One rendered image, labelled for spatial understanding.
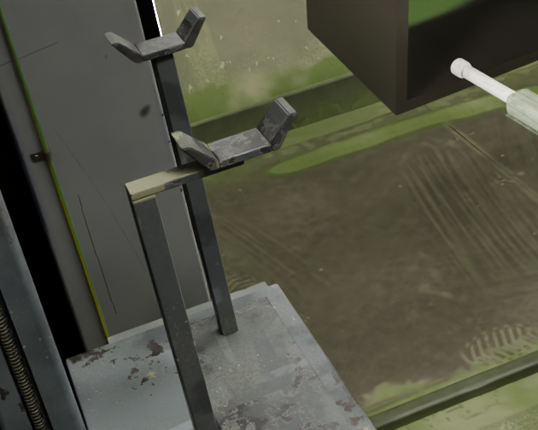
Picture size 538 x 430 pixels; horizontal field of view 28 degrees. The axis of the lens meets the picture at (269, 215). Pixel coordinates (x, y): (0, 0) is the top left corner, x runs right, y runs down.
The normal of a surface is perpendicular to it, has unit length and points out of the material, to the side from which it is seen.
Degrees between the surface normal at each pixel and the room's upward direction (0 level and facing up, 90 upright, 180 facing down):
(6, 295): 90
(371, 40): 90
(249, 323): 0
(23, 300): 90
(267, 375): 0
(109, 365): 0
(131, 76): 90
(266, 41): 57
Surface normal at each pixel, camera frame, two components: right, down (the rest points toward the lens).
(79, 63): 0.34, 0.46
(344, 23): -0.89, 0.36
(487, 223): -0.17, -0.83
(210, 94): 0.19, -0.07
